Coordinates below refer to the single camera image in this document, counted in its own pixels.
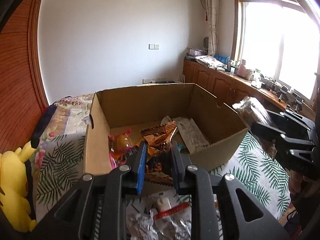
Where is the brown gold foil snack packet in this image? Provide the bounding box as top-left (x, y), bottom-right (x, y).
top-left (140, 121), bottom-right (177, 186)

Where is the large white chicken-feet packet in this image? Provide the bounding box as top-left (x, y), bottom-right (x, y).
top-left (161, 116), bottom-right (210, 154)

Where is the pink chicken drumstick packet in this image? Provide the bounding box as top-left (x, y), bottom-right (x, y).
top-left (108, 128), bottom-right (137, 169)

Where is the clear brown tofu packet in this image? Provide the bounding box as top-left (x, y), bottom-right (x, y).
top-left (232, 96), bottom-right (277, 159)

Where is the silver red-topped snack packet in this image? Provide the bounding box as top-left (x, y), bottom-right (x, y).
top-left (125, 189), bottom-right (191, 239)

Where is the person's right hand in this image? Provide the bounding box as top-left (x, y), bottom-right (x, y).
top-left (289, 170), bottom-right (319, 207)

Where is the brown cardboard box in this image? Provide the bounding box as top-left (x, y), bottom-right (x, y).
top-left (83, 82), bottom-right (251, 178)

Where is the pink bottle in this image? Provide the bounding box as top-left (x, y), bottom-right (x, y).
top-left (237, 59), bottom-right (247, 78)

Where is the wooden sideboard cabinet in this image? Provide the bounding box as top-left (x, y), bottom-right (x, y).
top-left (182, 58), bottom-right (316, 122)

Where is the leaf-print bed cover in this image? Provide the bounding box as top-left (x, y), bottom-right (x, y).
top-left (31, 132), bottom-right (290, 221)

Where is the floral quilt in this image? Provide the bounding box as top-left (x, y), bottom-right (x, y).
top-left (30, 92), bottom-right (96, 151)

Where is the folded cloth pile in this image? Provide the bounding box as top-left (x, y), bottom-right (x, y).
top-left (195, 55), bottom-right (225, 72)

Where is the yellow Pikachu plush toy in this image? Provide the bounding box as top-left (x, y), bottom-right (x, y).
top-left (1, 142), bottom-right (37, 232)

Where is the wooden louvered wardrobe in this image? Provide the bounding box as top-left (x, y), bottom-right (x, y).
top-left (1, 0), bottom-right (48, 152)

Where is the patterned beige curtain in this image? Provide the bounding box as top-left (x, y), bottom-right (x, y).
top-left (205, 0), bottom-right (219, 56)

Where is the white wall socket strip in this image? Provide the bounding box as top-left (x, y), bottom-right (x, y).
top-left (142, 78), bottom-right (165, 84)

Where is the window with wooden frame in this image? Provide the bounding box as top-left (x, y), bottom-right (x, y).
top-left (232, 0), bottom-right (319, 104)

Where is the white wall switch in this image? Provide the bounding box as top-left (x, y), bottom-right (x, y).
top-left (149, 44), bottom-right (159, 50)

